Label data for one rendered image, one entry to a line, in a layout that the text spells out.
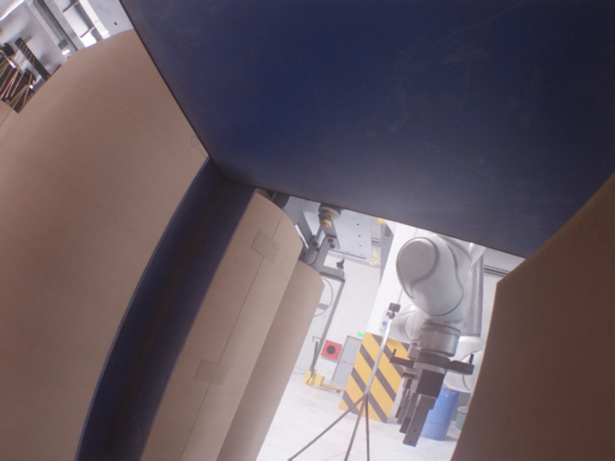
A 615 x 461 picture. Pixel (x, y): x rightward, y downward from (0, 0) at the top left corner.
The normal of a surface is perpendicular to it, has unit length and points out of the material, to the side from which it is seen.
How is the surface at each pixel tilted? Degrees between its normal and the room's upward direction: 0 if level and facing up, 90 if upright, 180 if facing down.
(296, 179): 180
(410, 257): 98
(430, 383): 90
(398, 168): 180
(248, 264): 90
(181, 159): 90
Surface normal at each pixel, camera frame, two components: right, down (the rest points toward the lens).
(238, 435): 0.54, -0.14
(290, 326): 0.73, 0.01
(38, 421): 0.88, 0.15
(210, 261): -0.15, -0.44
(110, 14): -0.35, 0.86
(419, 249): -0.68, -0.38
